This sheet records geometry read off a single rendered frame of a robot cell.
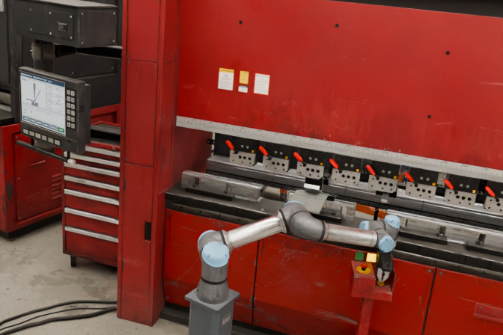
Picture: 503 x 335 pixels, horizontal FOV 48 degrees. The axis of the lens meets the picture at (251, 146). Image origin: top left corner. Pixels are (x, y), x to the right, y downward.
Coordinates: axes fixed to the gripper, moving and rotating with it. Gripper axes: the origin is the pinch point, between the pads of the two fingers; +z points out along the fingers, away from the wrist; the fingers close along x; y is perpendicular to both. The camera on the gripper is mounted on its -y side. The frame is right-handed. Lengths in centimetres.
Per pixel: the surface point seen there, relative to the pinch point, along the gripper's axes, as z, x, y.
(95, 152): -14, 178, 90
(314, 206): -25, 37, 25
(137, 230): 13, 137, 42
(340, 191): -15, 19, 66
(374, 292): 2.8, 3.9, -6.7
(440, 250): -12.4, -30.4, 15.0
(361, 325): 26.3, 6.3, -3.3
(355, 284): -0.5, 13.6, -6.4
